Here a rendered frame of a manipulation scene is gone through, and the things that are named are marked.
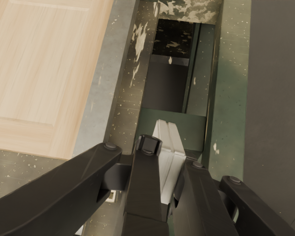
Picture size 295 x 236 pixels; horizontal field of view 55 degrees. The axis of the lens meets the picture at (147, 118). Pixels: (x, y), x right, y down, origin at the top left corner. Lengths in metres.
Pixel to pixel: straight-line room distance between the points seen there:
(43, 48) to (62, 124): 0.19
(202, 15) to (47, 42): 0.37
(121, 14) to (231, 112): 0.32
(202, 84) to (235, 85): 0.37
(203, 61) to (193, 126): 0.32
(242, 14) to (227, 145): 0.29
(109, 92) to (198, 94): 0.44
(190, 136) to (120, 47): 0.23
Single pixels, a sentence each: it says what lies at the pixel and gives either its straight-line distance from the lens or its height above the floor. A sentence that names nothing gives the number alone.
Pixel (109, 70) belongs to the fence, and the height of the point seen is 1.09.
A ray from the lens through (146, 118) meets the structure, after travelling 0.61.
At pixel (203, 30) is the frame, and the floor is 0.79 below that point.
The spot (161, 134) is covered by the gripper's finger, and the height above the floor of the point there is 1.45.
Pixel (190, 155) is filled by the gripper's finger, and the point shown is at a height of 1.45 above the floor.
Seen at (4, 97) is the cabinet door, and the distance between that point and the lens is 0.66.
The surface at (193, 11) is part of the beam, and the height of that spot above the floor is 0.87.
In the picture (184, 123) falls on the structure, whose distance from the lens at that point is 0.61.
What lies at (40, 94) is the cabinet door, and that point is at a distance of 0.63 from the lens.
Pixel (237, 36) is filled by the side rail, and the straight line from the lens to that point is 0.63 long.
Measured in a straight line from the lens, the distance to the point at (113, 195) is 0.51.
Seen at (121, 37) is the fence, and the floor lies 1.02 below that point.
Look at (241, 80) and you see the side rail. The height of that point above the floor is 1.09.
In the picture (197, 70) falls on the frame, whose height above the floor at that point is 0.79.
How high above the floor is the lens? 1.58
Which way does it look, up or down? 51 degrees down
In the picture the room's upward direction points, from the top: 165 degrees counter-clockwise
